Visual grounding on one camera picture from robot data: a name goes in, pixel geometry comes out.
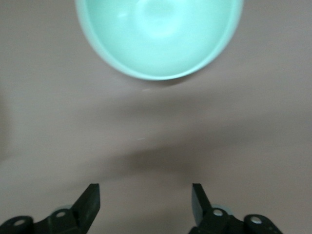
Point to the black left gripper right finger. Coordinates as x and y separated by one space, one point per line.
209 221

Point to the mint green bowl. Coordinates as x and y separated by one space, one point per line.
158 36

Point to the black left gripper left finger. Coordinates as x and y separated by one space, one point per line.
83 214

